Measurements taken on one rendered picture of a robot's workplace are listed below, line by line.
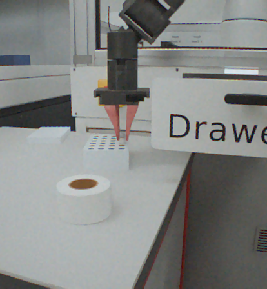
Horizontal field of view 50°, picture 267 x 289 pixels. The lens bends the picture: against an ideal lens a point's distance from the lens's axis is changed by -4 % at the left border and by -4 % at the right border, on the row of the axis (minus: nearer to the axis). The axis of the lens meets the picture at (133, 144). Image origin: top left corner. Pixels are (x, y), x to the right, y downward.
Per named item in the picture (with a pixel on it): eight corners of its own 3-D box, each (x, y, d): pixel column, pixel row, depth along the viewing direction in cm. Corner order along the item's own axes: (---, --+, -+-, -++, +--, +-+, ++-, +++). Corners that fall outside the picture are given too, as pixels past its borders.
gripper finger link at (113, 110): (109, 135, 62) (108, 89, 60) (144, 136, 62) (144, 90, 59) (104, 144, 56) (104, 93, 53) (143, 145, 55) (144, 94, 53)
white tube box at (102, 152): (129, 169, 55) (128, 149, 54) (83, 169, 55) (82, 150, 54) (128, 151, 67) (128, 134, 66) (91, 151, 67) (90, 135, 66)
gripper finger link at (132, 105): (104, 135, 62) (104, 89, 60) (138, 135, 62) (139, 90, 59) (99, 144, 56) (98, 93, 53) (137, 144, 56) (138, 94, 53)
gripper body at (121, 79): (98, 96, 60) (98, 59, 58) (149, 97, 60) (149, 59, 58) (93, 100, 54) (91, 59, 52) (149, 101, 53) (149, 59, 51)
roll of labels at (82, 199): (59, 202, 42) (57, 175, 41) (108, 199, 43) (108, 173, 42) (57, 227, 35) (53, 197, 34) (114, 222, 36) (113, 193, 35)
